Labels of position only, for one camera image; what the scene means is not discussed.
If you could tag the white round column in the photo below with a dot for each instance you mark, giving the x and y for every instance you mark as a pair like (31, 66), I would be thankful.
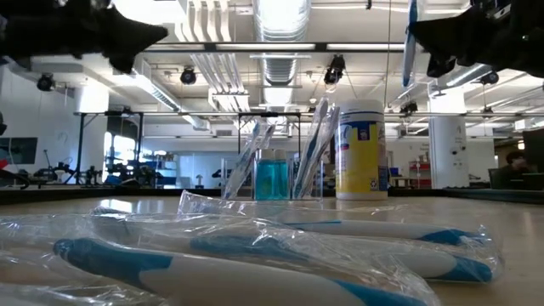
(448, 149)

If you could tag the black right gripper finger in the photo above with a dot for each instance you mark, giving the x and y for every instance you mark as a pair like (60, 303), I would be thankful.
(455, 52)
(455, 30)

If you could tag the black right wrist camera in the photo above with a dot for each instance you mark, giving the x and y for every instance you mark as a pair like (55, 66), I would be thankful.
(493, 8)

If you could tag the black desk monitor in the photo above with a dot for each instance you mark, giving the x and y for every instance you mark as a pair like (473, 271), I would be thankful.
(534, 144)

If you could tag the dark wall screen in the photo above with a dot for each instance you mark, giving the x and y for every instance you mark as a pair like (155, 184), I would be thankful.
(19, 151)

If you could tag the silver ceiling air duct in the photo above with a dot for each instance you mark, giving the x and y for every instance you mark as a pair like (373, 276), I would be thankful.
(280, 72)

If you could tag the black background robot arm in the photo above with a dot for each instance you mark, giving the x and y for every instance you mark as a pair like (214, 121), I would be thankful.
(94, 175)

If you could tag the person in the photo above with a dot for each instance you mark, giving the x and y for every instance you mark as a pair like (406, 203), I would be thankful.
(512, 174)

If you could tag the blue storage shelf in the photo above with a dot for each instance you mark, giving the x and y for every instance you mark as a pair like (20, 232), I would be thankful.
(166, 170)

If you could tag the red storage shelf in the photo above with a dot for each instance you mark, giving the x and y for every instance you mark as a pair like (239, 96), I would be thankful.
(421, 170)

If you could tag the black ceiling spotlight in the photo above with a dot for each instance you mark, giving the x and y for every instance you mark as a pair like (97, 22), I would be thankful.
(489, 77)
(409, 107)
(45, 82)
(188, 76)

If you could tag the black hanging camera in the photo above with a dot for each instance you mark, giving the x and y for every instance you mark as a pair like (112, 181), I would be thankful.
(336, 68)

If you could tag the yellow white disinfecting wipes canister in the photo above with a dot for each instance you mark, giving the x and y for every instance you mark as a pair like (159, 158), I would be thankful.
(361, 170)

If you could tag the purple white toothbrush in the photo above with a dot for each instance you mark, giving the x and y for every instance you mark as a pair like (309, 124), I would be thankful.
(331, 123)

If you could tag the black aluminium table frame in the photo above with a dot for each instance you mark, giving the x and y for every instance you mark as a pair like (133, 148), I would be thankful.
(85, 194)

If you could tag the small teal mouthwash bottle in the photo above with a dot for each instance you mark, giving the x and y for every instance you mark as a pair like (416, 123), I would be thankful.
(265, 178)
(282, 178)

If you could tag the pink white toothbrush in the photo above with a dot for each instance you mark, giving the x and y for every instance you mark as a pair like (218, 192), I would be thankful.
(264, 140)

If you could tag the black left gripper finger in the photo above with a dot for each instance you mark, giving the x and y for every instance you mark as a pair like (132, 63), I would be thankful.
(127, 44)
(127, 30)

